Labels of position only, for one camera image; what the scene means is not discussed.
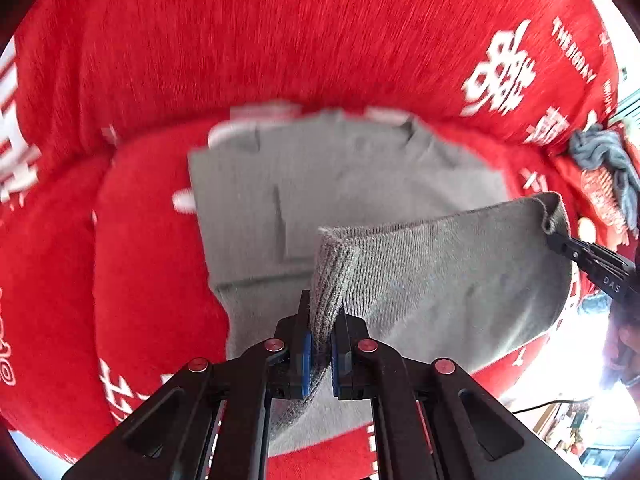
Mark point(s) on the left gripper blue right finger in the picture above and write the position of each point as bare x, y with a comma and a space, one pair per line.
433, 420

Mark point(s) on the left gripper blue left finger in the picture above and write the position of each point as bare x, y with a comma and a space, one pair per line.
209, 421

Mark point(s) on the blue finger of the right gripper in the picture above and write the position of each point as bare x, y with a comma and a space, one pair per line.
586, 255

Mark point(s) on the grey knit sweater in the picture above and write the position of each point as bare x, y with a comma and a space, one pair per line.
413, 234

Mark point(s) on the person's right hand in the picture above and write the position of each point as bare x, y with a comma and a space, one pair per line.
621, 353

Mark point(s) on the red embroidered cushion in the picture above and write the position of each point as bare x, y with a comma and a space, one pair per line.
599, 217

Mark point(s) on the grey-blue crumpled cloth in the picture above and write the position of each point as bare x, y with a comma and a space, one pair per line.
598, 148

